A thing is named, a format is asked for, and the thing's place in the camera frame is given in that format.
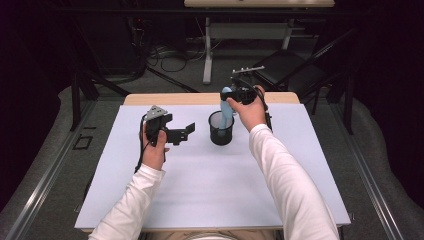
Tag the black floor socket frame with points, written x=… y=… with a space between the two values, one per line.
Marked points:
x=75 y=146

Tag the light blue hairbrush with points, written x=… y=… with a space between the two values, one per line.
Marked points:
x=226 y=111

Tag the black folding chair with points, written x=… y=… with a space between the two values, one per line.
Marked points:
x=293 y=66

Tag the person's right hand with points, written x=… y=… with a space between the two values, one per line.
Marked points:
x=253 y=113

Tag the metal floor rail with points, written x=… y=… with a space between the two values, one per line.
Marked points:
x=50 y=173
x=366 y=173

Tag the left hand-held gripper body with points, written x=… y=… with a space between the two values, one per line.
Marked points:
x=154 y=125

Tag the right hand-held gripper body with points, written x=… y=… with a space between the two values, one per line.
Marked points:
x=245 y=93

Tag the white table board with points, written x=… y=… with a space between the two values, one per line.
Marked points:
x=213 y=186

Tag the person's left hand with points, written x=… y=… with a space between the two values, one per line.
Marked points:
x=154 y=156

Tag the white-framed desk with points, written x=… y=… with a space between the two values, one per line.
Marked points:
x=250 y=30

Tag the black mesh cup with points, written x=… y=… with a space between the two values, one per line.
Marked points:
x=220 y=140

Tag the black metal stand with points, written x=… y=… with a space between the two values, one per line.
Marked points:
x=75 y=100

